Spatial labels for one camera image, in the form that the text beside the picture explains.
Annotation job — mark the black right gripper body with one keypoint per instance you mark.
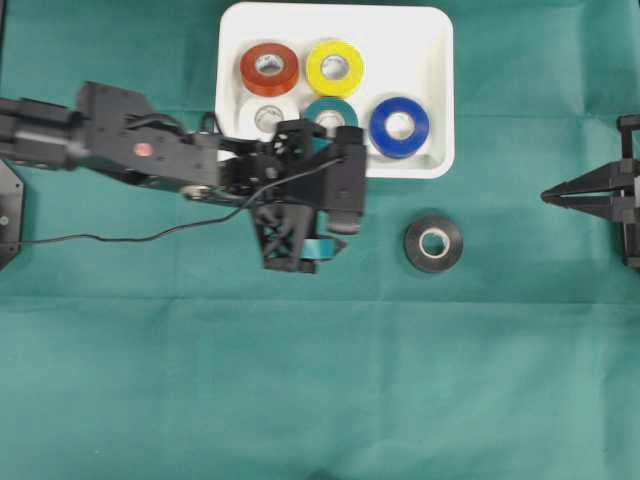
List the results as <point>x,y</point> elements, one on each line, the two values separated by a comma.
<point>627,125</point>

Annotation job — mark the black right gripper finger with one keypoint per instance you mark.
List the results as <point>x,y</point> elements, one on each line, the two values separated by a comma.
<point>602,180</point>
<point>606,207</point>

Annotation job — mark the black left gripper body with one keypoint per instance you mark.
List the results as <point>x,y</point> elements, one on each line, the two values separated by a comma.
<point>259,177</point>

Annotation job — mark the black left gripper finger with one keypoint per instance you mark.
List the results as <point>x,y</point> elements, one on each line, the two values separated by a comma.
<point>322,249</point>
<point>319,143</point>

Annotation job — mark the green tape roll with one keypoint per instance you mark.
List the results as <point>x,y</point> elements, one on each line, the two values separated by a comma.
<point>331,113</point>

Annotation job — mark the white tape roll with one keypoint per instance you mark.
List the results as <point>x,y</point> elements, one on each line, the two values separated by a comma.
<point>258,117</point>

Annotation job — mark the yellow tape roll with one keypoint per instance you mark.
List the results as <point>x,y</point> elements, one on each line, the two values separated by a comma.
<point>334,68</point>

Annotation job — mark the blue tape roll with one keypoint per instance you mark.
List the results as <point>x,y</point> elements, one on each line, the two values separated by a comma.
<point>399,127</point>

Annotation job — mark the red tape roll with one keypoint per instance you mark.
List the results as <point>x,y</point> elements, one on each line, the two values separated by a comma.
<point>269,69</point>

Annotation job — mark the black tape roll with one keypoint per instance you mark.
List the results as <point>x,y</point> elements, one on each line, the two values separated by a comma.
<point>436,225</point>

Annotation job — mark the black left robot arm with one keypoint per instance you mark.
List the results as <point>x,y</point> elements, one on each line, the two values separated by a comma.
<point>116,133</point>

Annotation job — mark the white rectangular plastic case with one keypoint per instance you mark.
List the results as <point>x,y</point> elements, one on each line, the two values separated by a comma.
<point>408,51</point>

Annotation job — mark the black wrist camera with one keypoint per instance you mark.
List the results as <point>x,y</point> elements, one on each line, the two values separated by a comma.
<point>333,178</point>

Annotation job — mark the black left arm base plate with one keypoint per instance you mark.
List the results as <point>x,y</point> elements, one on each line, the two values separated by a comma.
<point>11,212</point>

